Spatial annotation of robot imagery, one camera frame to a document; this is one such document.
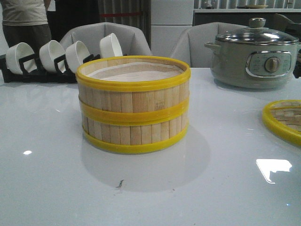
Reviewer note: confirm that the bamboo steamer tray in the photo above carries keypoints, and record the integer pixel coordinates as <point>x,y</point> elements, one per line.
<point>135,139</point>
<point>134,90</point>

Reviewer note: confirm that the bamboo steamer lid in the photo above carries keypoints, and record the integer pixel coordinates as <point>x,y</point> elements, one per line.
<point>283,118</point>

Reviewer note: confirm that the left grey chair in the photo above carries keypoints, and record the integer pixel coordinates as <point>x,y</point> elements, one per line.
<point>131,39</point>

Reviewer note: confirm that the grey chair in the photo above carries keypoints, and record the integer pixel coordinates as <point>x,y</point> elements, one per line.
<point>190,47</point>
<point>131,39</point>

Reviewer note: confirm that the right grey chair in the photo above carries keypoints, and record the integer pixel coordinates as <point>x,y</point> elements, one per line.
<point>190,47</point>

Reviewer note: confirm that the white bowl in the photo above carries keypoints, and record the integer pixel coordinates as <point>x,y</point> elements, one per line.
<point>16,52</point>
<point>110,46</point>
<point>75,55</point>
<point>48,53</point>

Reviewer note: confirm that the white drawer cabinet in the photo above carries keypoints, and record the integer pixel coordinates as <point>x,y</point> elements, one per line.
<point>168,18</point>

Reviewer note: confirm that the green electric cooking pot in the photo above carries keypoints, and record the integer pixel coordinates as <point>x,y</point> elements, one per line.
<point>253,66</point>

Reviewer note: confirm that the person in black clothes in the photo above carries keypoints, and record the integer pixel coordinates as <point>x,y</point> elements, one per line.
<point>64,15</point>

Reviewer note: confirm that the black bowl rack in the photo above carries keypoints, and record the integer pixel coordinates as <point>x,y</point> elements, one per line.
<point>62,73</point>

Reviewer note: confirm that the dark grey sideboard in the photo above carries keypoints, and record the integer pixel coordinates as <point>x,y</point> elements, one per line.
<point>242,16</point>

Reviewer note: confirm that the glass pot lid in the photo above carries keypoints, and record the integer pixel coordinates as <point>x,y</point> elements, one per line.
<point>257,33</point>

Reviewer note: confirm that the person in beige shirt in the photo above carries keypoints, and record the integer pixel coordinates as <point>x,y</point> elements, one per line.
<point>26,21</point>

